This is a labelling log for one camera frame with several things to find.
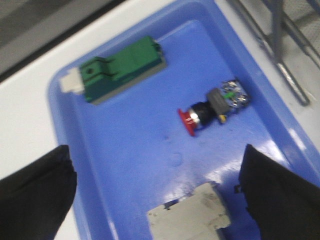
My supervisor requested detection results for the green terminal block module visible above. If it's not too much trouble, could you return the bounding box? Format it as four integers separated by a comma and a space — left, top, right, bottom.
59, 36, 167, 105

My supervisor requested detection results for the silver rack frame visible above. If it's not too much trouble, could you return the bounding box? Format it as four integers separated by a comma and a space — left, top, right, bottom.
229, 0, 320, 106

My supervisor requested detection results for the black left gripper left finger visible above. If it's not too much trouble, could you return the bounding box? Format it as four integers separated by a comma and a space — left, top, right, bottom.
0, 145, 77, 240

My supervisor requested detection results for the white terminal block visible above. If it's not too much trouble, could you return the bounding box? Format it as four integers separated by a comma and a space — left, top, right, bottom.
147, 182, 232, 240

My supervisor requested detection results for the red emergency stop button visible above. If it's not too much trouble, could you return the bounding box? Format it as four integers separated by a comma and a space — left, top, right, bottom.
177, 77, 251, 137

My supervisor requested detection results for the grey stone counter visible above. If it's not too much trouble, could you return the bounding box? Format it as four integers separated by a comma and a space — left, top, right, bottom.
0, 0, 122, 82

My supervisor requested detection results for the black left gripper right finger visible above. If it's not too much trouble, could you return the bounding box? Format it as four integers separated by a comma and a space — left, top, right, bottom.
238, 144, 320, 240

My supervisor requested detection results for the blue plastic tray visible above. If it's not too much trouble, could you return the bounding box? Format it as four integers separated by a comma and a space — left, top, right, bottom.
48, 0, 320, 240

